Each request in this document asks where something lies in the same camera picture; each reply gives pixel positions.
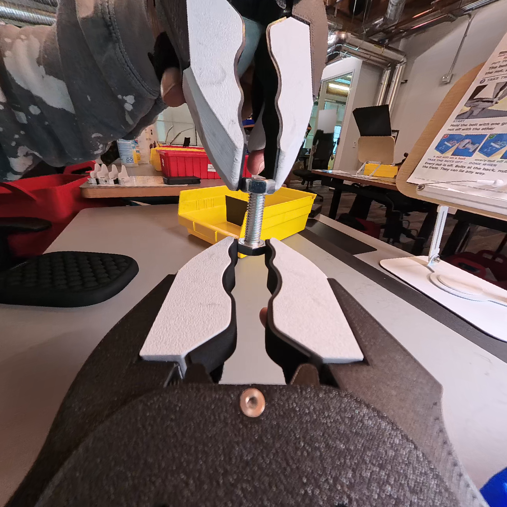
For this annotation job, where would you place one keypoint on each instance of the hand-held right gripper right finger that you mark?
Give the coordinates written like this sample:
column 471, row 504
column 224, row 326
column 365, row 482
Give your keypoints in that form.
column 313, row 317

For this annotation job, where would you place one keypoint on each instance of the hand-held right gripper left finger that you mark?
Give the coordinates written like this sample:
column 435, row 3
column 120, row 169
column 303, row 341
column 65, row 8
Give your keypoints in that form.
column 190, row 317

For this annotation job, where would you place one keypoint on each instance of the red plastic bin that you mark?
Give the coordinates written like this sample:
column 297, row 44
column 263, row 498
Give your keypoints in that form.
column 190, row 162

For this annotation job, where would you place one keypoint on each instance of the black computer monitor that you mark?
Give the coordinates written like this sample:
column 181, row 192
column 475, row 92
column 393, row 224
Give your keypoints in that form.
column 372, row 120

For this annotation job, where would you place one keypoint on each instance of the red plastic tub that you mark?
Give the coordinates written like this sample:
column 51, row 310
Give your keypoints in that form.
column 40, row 206

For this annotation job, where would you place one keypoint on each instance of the yellow plastic bin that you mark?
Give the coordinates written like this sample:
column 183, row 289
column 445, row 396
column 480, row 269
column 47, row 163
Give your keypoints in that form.
column 206, row 210

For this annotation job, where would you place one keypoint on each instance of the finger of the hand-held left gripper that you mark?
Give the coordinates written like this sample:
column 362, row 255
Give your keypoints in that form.
column 214, row 87
column 291, row 87

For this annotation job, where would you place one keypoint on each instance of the person's right hand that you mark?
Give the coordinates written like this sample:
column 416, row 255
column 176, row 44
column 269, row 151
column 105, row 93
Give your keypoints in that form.
column 262, row 318

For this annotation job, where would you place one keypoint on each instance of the instruction sheet stand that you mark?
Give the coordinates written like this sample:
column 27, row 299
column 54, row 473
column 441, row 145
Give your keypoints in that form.
column 467, row 158

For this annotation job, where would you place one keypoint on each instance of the white plastic bottle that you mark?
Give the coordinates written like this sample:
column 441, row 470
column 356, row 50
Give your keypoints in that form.
column 127, row 150

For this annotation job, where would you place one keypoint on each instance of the person's left forearm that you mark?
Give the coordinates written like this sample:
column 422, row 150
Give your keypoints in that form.
column 79, row 79

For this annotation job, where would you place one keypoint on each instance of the silver hex nut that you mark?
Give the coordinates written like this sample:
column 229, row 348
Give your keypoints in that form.
column 253, row 245

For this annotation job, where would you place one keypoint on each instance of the silver hex bolt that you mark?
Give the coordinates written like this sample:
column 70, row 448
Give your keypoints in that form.
column 254, row 218

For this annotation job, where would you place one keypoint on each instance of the black office chair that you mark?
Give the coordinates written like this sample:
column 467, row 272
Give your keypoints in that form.
column 71, row 277

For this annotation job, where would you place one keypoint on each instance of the row of small white parts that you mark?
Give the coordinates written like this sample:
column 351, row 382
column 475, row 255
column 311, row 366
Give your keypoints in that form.
column 109, row 174

